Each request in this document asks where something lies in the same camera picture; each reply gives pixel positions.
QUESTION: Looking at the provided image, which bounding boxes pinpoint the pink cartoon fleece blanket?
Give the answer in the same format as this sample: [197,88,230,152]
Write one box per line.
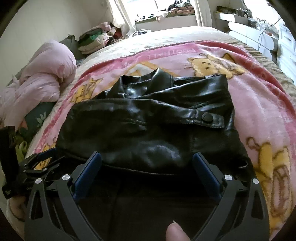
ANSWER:
[29,41,295,240]

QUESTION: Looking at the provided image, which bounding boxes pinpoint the pile of folded clothes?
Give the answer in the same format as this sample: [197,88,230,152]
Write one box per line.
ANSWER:
[78,22,123,55]

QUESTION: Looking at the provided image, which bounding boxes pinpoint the right hand thumb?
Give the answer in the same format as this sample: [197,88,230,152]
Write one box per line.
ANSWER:
[166,221,190,241]

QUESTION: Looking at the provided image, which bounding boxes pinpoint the black leather jacket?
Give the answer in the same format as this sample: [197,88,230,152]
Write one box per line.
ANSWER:
[56,69,255,181]

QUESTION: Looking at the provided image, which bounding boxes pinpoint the clothes on window sill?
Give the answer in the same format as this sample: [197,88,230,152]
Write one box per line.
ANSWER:
[135,1,195,22]

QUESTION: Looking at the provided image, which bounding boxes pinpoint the pink folded quilt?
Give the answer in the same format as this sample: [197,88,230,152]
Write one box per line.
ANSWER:
[1,40,77,129]

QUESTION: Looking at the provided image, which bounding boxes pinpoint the green patterned pillow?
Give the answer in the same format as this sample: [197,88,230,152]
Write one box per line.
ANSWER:
[15,102,56,163]

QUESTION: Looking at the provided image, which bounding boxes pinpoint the white drawer cabinet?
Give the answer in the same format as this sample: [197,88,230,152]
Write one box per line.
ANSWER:
[277,23,296,84]

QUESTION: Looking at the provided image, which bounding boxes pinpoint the white rounded bed footboard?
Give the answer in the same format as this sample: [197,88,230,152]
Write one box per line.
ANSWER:
[228,22,278,62]

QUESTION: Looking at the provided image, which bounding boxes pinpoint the beige bed sheet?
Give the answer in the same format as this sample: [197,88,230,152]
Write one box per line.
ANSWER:
[73,26,295,105]

